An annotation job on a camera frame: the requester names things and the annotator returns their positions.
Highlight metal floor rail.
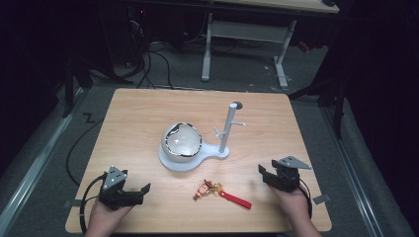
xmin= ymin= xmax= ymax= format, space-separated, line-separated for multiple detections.
xmin=0 ymin=88 xmax=87 ymax=231
xmin=320 ymin=105 xmax=386 ymax=237

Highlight black floor cables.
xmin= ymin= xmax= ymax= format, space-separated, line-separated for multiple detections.
xmin=122 ymin=6 xmax=175 ymax=91

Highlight black metal stand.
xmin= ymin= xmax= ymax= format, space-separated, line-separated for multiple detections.
xmin=61 ymin=55 xmax=94 ymax=119
xmin=288 ymin=45 xmax=348 ymax=140

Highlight white hook stand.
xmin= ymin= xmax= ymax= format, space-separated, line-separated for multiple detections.
xmin=158 ymin=102 xmax=247 ymax=173

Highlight doll keychain with red strap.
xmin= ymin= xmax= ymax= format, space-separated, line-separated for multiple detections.
xmin=192 ymin=179 xmax=253 ymax=210

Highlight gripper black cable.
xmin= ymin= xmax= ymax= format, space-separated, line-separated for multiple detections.
xmin=79 ymin=173 xmax=109 ymax=235
xmin=297 ymin=177 xmax=313 ymax=220

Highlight grey tape tab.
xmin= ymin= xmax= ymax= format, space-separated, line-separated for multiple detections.
xmin=312 ymin=194 xmax=331 ymax=205
xmin=63 ymin=198 xmax=83 ymax=209

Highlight white-framed desk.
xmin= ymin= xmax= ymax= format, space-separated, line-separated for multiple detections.
xmin=201 ymin=0 xmax=341 ymax=89

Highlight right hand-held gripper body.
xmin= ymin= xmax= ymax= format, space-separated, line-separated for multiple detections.
xmin=267 ymin=155 xmax=313 ymax=194

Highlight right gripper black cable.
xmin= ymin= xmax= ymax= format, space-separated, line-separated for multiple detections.
xmin=297 ymin=177 xmax=313 ymax=220

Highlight person's left hand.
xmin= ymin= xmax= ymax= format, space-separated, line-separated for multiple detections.
xmin=84 ymin=198 xmax=134 ymax=237

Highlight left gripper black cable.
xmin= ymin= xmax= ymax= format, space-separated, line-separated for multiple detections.
xmin=79 ymin=173 xmax=109 ymax=235

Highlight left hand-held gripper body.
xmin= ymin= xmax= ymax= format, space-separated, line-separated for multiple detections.
xmin=98 ymin=165 xmax=144 ymax=211

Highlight person's right hand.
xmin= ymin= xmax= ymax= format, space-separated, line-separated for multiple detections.
xmin=268 ymin=185 xmax=312 ymax=230

